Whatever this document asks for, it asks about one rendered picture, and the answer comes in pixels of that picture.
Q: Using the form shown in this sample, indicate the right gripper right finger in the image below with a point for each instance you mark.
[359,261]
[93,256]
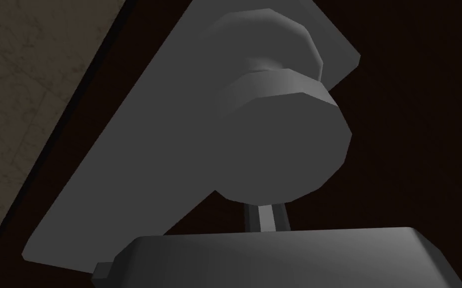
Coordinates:
[282,218]

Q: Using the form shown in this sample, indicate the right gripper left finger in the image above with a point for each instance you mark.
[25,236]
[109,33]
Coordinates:
[251,218]

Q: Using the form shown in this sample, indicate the grey round door knob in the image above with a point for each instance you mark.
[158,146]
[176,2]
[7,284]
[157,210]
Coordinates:
[279,144]

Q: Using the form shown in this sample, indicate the grey door knob plate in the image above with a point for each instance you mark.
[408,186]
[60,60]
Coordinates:
[150,160]

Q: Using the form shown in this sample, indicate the dark brown door leaf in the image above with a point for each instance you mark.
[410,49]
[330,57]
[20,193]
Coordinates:
[415,120]

